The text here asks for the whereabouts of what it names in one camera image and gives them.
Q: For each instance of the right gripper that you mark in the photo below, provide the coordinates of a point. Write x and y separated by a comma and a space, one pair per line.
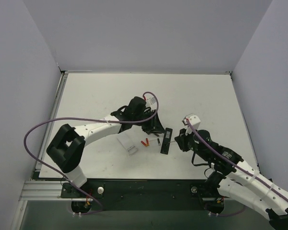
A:
185, 140

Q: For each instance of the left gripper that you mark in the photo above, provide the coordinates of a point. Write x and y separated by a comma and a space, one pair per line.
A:
152, 121

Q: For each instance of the black remote control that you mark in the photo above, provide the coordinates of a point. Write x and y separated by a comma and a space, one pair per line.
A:
166, 141

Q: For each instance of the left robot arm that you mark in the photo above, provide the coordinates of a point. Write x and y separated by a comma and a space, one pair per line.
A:
66, 148

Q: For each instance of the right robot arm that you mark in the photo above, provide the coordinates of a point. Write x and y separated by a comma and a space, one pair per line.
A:
233, 177

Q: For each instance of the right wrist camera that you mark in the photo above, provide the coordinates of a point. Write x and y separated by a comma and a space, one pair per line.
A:
192, 122

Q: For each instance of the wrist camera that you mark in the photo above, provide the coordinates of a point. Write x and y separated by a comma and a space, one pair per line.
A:
192, 122
151, 102

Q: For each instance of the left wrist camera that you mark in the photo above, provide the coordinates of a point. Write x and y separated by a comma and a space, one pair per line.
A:
151, 102

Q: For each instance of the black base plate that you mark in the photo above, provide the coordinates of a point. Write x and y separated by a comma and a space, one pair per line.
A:
144, 195

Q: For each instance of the aluminium frame rail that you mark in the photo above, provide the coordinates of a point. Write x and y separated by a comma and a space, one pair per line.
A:
47, 190

